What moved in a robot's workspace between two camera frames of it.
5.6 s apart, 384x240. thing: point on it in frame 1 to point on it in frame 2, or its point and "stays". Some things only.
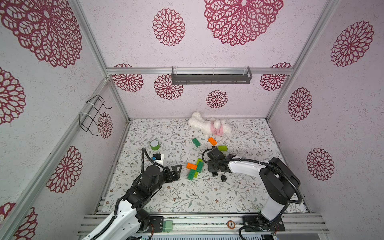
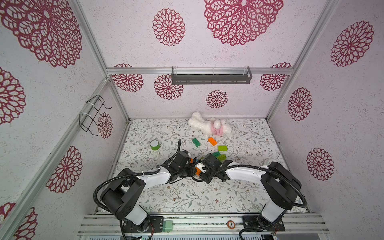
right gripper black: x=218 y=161 to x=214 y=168
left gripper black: x=176 y=175 to x=190 y=174
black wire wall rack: x=86 y=119 stays
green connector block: x=167 y=226 stays
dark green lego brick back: x=196 y=142 stays
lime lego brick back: x=222 y=148 stays
